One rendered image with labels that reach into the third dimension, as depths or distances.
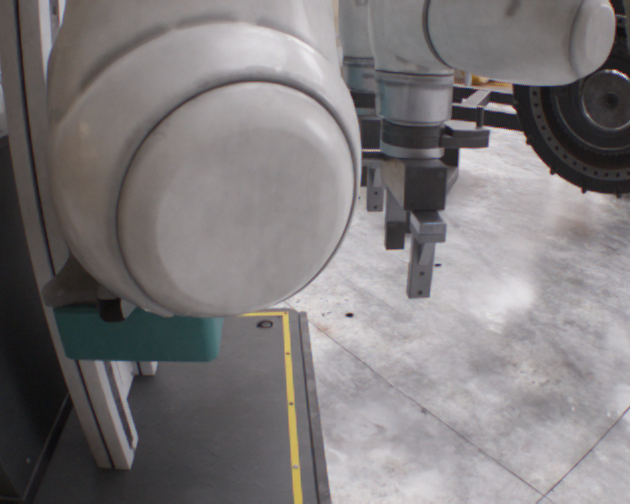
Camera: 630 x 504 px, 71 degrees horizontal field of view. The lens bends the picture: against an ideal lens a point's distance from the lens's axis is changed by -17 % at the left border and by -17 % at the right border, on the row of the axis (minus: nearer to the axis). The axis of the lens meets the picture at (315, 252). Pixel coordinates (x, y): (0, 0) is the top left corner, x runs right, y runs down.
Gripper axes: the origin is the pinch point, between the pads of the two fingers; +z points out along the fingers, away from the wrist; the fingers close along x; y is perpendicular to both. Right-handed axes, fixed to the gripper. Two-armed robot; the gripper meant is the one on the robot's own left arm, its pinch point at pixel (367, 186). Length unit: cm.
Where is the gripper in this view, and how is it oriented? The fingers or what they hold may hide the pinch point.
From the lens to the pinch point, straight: 91.0
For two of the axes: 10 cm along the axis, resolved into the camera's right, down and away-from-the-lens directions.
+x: -0.8, -4.1, 9.1
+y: 10.0, -0.4, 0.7
